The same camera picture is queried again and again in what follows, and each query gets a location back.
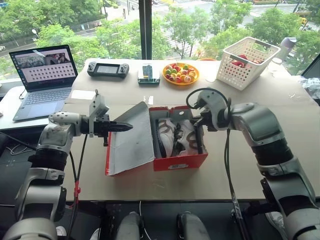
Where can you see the red cardboard shoebox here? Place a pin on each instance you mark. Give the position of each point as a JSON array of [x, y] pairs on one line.
[[180, 163]]

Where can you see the colourful toy fruit pile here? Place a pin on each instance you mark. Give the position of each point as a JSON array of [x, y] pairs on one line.
[[181, 72]]

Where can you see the white perforated plastic basket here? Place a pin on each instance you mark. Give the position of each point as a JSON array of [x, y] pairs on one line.
[[240, 72]]

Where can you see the grey open laptop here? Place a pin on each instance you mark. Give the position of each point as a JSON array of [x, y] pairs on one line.
[[45, 82]]

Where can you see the small green white box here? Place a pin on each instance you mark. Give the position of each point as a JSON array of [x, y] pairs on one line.
[[149, 75]]

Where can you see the yellow plate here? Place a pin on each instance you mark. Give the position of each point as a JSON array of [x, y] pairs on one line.
[[166, 79]]

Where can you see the white sneaker brown trim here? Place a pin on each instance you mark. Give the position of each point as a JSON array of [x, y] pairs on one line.
[[187, 140], [166, 135]]

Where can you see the white shoe on floor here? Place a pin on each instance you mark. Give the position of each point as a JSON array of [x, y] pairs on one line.
[[275, 220]]

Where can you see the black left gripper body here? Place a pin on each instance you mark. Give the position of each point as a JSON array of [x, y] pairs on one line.
[[102, 127]]

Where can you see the black window frame post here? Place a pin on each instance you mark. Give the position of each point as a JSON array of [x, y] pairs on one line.
[[145, 27]]

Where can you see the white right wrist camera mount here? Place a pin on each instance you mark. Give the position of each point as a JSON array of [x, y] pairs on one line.
[[212, 98]]

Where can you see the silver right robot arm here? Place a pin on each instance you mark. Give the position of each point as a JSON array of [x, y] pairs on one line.
[[262, 120]]

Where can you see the grey rounded shape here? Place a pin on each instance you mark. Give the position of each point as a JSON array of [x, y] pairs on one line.
[[192, 226], [128, 226]]

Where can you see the white paper sheet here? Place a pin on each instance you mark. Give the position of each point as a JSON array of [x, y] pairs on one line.
[[82, 95]]

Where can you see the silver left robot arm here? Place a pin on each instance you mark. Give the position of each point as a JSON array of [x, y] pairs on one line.
[[60, 130]]

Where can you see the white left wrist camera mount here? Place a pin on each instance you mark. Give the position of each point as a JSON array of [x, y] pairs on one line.
[[98, 105]]

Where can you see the red white item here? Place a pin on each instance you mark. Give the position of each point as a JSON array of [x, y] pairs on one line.
[[240, 61]]

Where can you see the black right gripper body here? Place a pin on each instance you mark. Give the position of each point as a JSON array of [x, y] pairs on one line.
[[211, 122]]

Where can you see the black handheld controller with screen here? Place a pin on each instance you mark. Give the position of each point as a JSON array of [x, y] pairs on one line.
[[108, 69]]

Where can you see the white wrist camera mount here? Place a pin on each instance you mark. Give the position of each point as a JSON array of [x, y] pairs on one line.
[[212, 98], [98, 105]]

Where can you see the crumpled clear plastic bag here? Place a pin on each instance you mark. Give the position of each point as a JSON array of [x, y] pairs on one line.
[[311, 83]]

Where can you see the red shoebox lid grey inside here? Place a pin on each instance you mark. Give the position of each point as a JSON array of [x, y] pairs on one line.
[[132, 140]]

